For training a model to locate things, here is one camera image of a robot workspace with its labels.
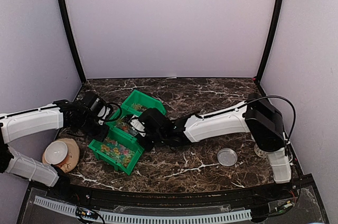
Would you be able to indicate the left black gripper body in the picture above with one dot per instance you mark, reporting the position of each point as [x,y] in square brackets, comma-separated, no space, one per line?
[87,128]

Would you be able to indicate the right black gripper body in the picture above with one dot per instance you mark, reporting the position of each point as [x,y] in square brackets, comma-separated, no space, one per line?
[157,138]

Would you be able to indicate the green three-compartment bin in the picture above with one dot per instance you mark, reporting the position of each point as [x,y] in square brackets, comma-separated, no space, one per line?
[129,141]

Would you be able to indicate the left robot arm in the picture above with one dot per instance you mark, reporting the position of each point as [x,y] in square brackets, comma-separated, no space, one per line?
[17,125]

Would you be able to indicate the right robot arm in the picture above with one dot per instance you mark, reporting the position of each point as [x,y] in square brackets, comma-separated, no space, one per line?
[256,116]

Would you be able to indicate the green yellow candies pile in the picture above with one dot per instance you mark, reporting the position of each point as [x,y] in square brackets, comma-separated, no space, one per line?
[138,107]

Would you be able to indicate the blue mixed candies pile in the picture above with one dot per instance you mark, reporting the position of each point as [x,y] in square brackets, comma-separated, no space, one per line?
[124,126]

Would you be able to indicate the wooden slice coaster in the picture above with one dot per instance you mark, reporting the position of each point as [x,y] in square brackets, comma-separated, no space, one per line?
[72,158]

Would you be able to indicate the white bowl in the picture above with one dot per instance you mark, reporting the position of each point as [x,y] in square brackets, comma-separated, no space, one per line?
[56,152]

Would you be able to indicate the clear plastic lid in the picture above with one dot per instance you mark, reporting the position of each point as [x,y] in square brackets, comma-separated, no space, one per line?
[227,157]

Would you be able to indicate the patterned mug yellow inside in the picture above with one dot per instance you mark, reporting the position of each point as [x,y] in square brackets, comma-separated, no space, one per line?
[260,153]

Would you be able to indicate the black front rail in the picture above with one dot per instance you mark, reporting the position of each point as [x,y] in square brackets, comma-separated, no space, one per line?
[192,189]

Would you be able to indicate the left black frame post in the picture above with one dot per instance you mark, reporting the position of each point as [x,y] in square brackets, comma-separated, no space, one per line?
[71,41]

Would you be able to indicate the black frame post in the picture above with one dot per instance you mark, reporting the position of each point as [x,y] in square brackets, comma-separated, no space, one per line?
[71,41]
[269,41]

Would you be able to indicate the right black frame post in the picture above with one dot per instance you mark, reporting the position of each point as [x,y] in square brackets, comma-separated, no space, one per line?
[269,41]

